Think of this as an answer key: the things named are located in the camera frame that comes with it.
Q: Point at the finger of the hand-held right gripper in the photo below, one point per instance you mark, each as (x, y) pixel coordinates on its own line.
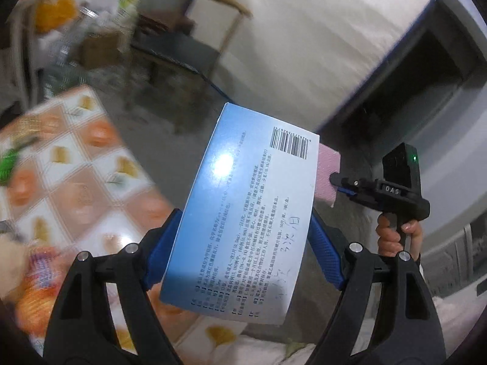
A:
(348, 187)

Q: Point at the fruit patterned tablecloth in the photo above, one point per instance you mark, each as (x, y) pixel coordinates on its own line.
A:
(87, 182)

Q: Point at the brown cardboard box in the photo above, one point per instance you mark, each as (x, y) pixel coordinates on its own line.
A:
(101, 49)

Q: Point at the orange plastic bag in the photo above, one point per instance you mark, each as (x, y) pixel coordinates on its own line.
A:
(57, 13)

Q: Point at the crumpled clear plastic bag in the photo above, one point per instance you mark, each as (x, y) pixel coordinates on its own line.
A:
(61, 57)

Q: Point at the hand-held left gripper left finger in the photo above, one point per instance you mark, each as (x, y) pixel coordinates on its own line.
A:
(167, 243)

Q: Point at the metal rack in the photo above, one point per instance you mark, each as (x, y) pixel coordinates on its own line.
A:
(24, 61)

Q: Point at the pink sponge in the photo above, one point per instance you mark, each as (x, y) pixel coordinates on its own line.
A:
(327, 175)

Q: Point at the pale green bag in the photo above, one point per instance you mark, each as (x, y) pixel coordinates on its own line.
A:
(127, 5)

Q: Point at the green plastic wrapper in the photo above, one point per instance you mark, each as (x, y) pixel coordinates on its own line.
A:
(8, 163)

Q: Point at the person's right hand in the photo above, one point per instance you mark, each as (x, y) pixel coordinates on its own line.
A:
(388, 237)

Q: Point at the wooden chair with black seat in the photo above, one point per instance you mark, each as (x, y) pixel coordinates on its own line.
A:
(179, 47)

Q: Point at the dark wooden stool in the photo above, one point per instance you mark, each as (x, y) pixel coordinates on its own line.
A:
(156, 22)

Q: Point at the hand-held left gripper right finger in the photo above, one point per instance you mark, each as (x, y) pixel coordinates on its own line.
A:
(326, 251)

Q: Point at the orange snack packet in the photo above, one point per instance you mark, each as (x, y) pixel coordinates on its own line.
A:
(36, 296)

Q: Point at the blue white medicine box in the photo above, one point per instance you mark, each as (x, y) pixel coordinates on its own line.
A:
(243, 216)

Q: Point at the white mattress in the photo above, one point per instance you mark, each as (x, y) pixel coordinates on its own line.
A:
(304, 38)

